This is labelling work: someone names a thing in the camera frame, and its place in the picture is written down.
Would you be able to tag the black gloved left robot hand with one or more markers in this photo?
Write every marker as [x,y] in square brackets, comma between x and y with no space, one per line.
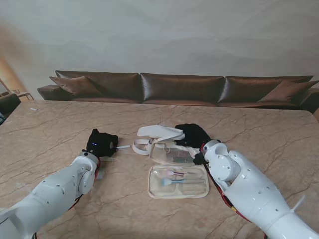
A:
[101,145]

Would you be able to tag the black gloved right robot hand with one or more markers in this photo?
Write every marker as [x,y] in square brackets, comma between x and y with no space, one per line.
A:
[195,134]

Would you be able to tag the white zip tie loop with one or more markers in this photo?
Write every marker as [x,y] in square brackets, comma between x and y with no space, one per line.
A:
[167,149]

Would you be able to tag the cream white cosmetics bag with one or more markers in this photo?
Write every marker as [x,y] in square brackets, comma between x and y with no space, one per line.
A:
[159,190]

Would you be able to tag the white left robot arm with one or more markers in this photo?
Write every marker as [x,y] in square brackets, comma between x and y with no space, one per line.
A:
[54,191]

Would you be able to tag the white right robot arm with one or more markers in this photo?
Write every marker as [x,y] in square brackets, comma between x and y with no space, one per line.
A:
[249,189]

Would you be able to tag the large white paper shard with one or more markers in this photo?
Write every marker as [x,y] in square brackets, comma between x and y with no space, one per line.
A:
[100,174]

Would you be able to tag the brown leather sofa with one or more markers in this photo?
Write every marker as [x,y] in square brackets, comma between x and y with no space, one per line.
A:
[182,87]

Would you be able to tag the brown sofa cushion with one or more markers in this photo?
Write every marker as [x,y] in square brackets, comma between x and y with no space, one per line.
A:
[289,90]
[74,85]

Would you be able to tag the small wooden side table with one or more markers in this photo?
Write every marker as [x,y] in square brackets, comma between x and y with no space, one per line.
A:
[25,95]

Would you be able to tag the dark armchair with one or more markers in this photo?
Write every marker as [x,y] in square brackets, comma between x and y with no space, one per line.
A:
[8,102]

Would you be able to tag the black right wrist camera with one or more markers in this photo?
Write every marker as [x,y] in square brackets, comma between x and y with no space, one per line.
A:
[198,158]

